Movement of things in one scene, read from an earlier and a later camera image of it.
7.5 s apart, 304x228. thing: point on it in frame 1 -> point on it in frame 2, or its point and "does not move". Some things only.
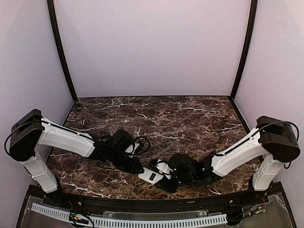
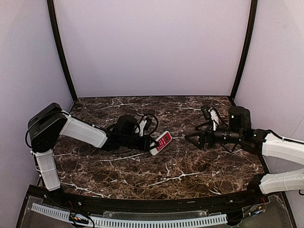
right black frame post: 247,47 does not move
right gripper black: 167,184 -> 204,138
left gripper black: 137,166 -> 146,142
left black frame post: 52,12 does not move
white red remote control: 150,176 -> 162,140
